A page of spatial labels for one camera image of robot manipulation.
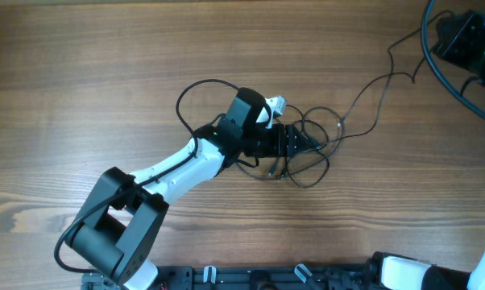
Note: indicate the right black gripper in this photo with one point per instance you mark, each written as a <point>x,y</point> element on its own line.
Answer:
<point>451,46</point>

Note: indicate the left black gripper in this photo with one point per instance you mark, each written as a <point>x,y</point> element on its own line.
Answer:
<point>282,144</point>

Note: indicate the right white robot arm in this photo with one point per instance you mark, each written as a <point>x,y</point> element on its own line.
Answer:
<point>396,272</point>

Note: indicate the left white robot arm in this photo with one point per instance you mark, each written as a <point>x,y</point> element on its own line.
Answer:
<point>116,227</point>

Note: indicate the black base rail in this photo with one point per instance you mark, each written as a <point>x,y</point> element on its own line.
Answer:
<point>302,276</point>

